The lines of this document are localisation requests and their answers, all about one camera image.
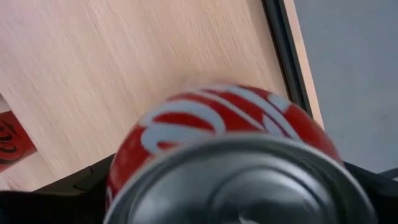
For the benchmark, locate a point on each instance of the black metal table frame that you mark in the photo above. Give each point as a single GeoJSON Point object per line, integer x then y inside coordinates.
{"type": "Point", "coordinates": [286, 46]}

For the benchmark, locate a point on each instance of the red Coca-Cola can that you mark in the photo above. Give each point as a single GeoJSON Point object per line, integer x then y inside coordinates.
{"type": "Point", "coordinates": [217, 124]}

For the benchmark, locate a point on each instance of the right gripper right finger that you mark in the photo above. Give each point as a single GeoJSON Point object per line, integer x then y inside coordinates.
{"type": "Point", "coordinates": [373, 186]}

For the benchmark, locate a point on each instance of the wooden shelf black metal legs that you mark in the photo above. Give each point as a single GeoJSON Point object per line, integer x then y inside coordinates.
{"type": "Point", "coordinates": [140, 62]}

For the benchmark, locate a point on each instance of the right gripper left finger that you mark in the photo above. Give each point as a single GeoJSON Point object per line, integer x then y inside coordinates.
{"type": "Point", "coordinates": [90, 183]}

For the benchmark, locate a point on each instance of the red Coke Zero can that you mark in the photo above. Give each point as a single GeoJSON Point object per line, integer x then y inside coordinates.
{"type": "Point", "coordinates": [12, 140]}

